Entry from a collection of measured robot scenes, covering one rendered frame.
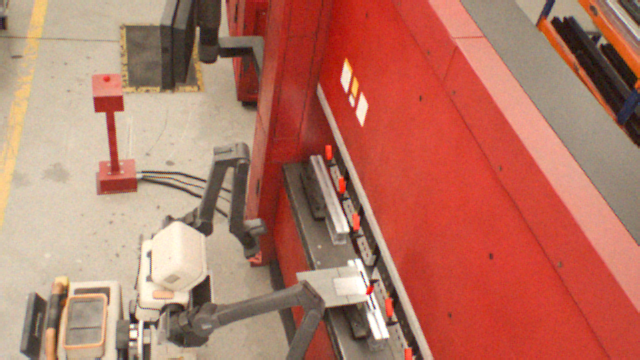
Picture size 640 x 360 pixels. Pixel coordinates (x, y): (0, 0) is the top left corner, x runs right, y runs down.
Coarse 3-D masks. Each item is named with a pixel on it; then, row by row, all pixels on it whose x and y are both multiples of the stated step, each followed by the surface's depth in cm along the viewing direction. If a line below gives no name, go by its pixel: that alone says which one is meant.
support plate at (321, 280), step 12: (300, 276) 278; (312, 276) 279; (324, 276) 280; (336, 276) 280; (348, 276) 281; (324, 288) 275; (324, 300) 271; (336, 300) 272; (348, 300) 273; (360, 300) 274
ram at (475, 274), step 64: (384, 0) 226; (384, 64) 231; (384, 128) 236; (448, 128) 190; (384, 192) 241; (448, 192) 194; (384, 256) 246; (448, 256) 197; (512, 256) 165; (448, 320) 201; (512, 320) 167; (576, 320) 144
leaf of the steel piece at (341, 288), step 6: (336, 282) 278; (342, 282) 279; (348, 282) 279; (354, 282) 279; (336, 288) 276; (342, 288) 276; (348, 288) 277; (354, 288) 277; (336, 294) 273; (342, 294) 274; (348, 294) 275; (354, 294) 275
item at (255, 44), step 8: (224, 40) 351; (232, 40) 352; (240, 40) 353; (248, 40) 354; (256, 40) 355; (224, 48) 347; (232, 48) 357; (240, 48) 358; (248, 48) 359; (256, 48) 350; (224, 56) 351; (232, 56) 353; (240, 56) 354; (248, 56) 355; (256, 56) 345; (256, 64) 351; (256, 72) 346
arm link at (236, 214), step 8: (240, 160) 233; (240, 168) 234; (248, 168) 236; (232, 176) 244; (240, 176) 241; (232, 184) 247; (240, 184) 245; (232, 192) 248; (240, 192) 248; (232, 200) 251; (240, 200) 251; (232, 208) 254; (240, 208) 255; (232, 216) 257; (240, 216) 258; (232, 224) 260; (240, 224) 260
